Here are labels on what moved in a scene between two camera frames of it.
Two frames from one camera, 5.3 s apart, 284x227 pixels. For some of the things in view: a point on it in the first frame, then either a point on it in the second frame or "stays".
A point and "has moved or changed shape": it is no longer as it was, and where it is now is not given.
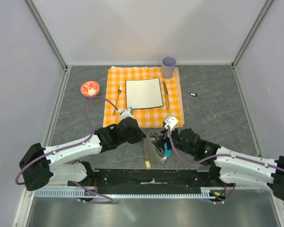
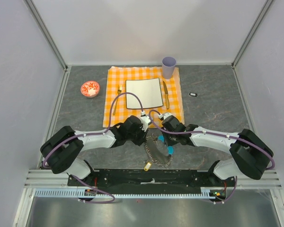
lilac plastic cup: (168, 64) stays
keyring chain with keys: (152, 153) has moved or changed shape
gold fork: (119, 91) stays
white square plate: (143, 93) stays
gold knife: (166, 95) stays
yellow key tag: (148, 164) has moved or changed shape
